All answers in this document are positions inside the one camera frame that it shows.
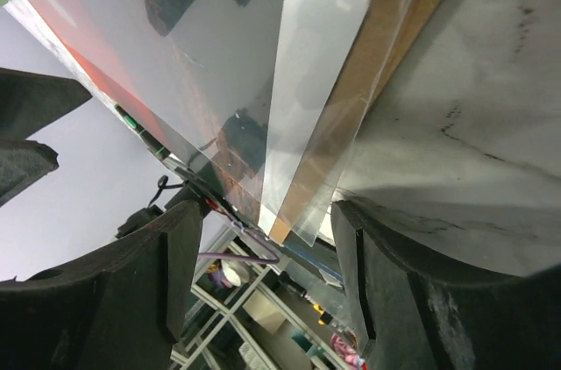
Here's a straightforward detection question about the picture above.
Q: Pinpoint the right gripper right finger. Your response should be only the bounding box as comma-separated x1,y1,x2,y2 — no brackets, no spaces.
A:
331,201,560,369

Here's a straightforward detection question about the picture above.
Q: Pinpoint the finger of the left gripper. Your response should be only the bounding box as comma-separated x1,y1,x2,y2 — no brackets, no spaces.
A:
0,68,92,140
1,140,59,206

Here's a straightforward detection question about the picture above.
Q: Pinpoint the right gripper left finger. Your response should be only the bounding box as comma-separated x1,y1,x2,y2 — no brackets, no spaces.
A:
1,202,202,369

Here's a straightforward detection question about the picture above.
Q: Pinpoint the clear acrylic sheet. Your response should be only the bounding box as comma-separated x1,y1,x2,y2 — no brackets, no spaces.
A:
17,0,477,247

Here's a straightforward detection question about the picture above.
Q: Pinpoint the sunset photo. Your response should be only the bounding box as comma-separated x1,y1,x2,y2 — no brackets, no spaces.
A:
4,0,479,244

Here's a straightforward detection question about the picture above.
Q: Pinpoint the small green screwdriver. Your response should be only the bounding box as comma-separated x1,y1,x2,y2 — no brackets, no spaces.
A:
114,104,170,160

